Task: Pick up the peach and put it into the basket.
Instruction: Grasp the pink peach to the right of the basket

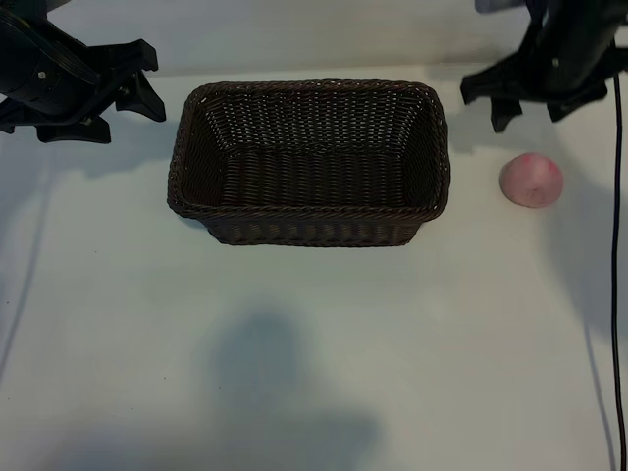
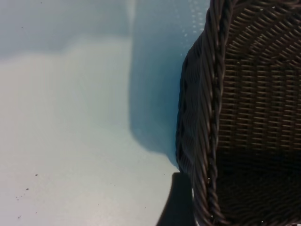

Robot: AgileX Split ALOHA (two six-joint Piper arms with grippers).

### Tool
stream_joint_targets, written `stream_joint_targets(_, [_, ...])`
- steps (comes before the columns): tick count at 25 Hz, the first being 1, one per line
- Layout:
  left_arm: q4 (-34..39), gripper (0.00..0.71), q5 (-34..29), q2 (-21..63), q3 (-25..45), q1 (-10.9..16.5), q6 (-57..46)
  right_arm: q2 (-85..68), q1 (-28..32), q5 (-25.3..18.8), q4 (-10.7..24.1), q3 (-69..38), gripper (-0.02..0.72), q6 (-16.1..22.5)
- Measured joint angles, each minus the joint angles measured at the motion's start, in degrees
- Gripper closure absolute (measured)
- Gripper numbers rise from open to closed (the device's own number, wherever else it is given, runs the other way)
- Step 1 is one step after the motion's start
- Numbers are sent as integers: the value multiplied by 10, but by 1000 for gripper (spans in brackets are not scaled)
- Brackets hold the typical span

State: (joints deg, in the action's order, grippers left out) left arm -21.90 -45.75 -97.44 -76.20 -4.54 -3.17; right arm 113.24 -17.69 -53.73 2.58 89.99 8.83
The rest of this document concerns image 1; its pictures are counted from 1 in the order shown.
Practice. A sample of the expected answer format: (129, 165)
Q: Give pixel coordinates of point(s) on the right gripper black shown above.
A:
(569, 54)

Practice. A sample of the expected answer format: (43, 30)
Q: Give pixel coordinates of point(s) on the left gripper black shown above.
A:
(44, 73)

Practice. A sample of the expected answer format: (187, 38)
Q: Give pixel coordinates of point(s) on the pink peach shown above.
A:
(531, 180)

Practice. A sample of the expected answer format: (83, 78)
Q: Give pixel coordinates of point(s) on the dark brown wicker basket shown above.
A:
(314, 172)

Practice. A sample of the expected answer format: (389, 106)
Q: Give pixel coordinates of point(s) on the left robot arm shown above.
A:
(59, 3)

